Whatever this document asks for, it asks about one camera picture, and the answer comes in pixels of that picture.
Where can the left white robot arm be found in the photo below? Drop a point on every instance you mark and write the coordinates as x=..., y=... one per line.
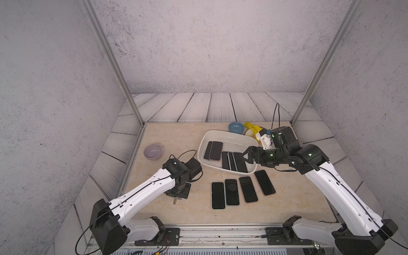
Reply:
x=111, y=222

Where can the aluminium frame post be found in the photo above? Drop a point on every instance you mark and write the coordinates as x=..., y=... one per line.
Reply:
x=350, y=15
x=101, y=37

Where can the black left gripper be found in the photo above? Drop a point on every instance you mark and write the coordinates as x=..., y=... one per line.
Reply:
x=185, y=195

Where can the black phone green case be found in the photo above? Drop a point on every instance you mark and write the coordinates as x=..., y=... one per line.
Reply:
x=231, y=192

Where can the black phone pink edge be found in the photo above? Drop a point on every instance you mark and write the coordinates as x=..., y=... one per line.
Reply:
x=225, y=161

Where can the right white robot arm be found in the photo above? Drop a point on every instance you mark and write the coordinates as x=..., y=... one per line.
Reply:
x=363, y=231

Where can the blue ceramic bowl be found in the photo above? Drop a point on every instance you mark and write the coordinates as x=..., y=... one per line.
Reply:
x=237, y=128

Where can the right aluminium frame post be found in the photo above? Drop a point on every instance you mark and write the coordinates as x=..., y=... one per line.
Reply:
x=350, y=15

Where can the black phone lilac case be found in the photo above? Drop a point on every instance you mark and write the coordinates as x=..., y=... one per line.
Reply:
x=208, y=150

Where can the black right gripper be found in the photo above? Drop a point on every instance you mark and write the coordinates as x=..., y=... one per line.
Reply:
x=258, y=158

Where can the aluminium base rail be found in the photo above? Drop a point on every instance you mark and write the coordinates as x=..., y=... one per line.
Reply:
x=203, y=238

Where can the lilac ceramic bowl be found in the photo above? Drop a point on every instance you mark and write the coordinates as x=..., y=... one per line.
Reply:
x=153, y=152

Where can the yellow banana toy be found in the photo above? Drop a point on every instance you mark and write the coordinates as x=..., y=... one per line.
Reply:
x=252, y=130

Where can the black phone pink case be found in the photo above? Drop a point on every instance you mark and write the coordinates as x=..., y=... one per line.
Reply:
x=265, y=183
x=248, y=190

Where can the black phone cream case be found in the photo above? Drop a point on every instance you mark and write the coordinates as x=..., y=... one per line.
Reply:
x=218, y=196

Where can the left aluminium frame post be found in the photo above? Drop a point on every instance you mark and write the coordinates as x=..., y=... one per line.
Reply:
x=101, y=37

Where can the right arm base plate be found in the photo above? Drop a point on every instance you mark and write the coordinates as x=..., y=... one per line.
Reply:
x=280, y=236

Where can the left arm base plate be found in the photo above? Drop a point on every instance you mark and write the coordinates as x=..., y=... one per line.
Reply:
x=168, y=237

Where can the black phone dark case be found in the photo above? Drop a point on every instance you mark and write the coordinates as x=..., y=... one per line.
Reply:
x=236, y=162

